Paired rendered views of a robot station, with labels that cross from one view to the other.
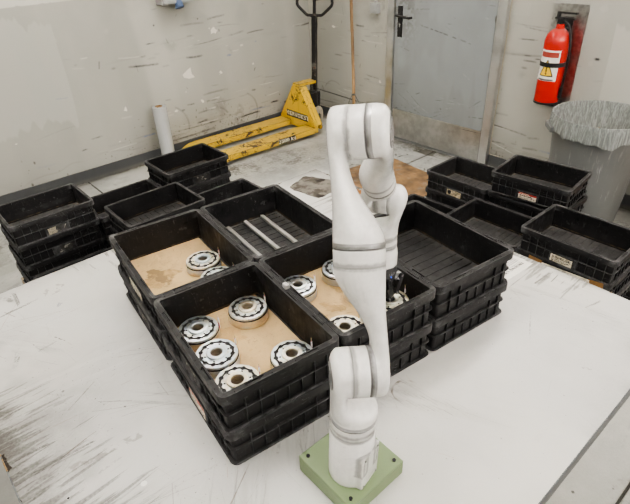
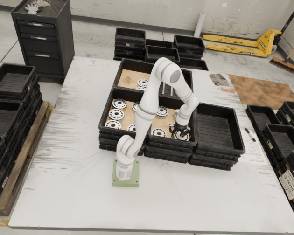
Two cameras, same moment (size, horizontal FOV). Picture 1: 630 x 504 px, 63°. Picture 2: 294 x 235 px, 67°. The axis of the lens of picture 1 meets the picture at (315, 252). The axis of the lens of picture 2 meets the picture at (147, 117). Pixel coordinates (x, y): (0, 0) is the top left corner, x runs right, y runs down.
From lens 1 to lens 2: 0.53 m
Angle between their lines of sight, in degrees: 27
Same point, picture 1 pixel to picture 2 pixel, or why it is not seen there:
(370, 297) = (138, 127)
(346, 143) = (156, 72)
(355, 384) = (121, 148)
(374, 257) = (145, 115)
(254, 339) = (132, 118)
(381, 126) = (167, 73)
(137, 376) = (101, 106)
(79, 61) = not seen: outside the picture
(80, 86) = not seen: outside the picture
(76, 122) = (169, 6)
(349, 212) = (145, 96)
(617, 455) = not seen: outside the picture
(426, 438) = (156, 185)
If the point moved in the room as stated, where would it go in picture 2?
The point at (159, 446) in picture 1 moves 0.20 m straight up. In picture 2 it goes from (88, 128) to (87, 108)
